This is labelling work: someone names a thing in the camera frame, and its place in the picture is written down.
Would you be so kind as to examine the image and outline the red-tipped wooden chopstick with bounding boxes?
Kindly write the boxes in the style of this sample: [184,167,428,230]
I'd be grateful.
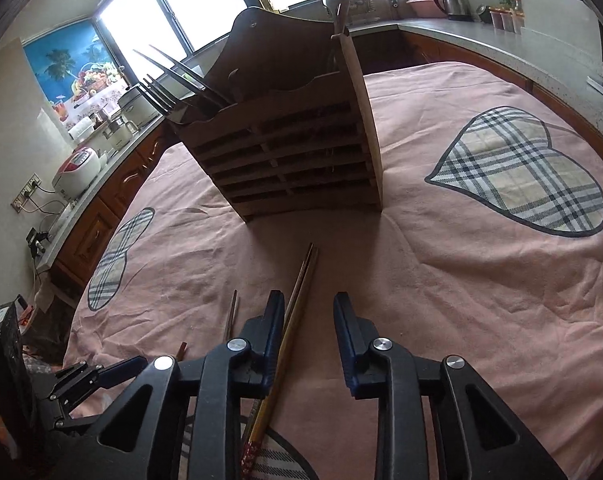
[175,290,238,362]

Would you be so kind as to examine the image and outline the light wooden chopstick pair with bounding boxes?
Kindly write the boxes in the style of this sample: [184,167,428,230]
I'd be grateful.
[240,243,319,479]

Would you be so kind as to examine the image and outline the long dark chopstick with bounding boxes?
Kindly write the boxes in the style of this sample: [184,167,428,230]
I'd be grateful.
[134,49,231,108]

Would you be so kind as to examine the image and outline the pink patterned tablecloth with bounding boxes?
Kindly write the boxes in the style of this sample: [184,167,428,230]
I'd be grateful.
[65,63,603,479]

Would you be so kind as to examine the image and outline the pink white rice cooker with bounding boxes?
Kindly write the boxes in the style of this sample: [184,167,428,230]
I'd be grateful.
[52,146,102,200]

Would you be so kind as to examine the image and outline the small white blender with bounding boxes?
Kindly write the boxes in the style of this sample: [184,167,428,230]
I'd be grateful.
[103,115,138,151]

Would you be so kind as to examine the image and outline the white electric pot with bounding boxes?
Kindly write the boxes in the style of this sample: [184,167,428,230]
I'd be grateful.
[118,84,159,128]

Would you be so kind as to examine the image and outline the tropical fruit poster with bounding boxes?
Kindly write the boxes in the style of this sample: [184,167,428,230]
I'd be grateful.
[24,20,128,130]

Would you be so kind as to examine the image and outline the wooden utensil holder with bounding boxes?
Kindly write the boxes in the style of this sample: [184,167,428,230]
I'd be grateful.
[167,8,383,221]

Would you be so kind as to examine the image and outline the lower wooden cabinets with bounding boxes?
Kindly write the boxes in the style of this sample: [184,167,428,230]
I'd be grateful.
[36,20,603,296]

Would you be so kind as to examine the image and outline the condiment bottles group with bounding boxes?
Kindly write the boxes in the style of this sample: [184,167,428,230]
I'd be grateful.
[489,0,525,35]

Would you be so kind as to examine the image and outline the stainless electric kettle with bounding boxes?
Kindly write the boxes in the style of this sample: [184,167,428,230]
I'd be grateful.
[434,0,474,22]

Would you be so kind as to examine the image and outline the wall power outlet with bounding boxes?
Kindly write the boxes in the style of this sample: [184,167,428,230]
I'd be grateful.
[10,174,42,214]

